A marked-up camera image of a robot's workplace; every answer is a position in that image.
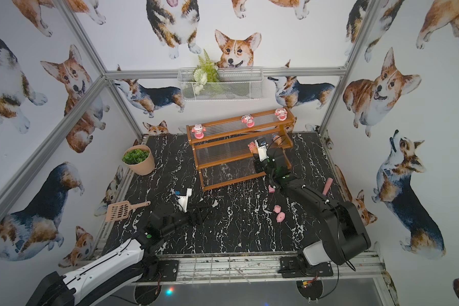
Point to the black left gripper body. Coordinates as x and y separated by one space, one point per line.
198 215

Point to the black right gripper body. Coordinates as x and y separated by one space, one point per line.
261 166

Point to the pink ice cream cone toy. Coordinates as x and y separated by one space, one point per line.
253 148

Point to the pink white bunny doll figure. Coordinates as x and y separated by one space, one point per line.
281 114

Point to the pink hooded bunny doll figure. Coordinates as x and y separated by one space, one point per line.
198 131

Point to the blue pink ice cream toy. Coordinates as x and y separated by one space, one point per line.
278 140

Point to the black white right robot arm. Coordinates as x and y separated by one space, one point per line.
342 233

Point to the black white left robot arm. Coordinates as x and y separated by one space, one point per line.
126 264

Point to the orange wooden two-tier shelf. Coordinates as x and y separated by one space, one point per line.
223 158

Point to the beige slotted scoop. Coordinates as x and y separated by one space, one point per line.
122 210

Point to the pink pot with green succulent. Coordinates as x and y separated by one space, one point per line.
139 159

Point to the artificial fern with white flowers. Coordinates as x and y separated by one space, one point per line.
205 73

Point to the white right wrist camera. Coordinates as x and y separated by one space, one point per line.
262 148

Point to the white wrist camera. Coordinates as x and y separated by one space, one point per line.
262 148
183 199

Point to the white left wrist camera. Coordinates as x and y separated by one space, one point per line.
183 199

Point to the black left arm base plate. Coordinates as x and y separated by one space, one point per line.
163 271

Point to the purple spatula with pink handle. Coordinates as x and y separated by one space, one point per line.
328 185

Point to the white wire wall basket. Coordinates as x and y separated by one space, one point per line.
235 84

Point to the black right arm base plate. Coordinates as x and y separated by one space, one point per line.
297 266

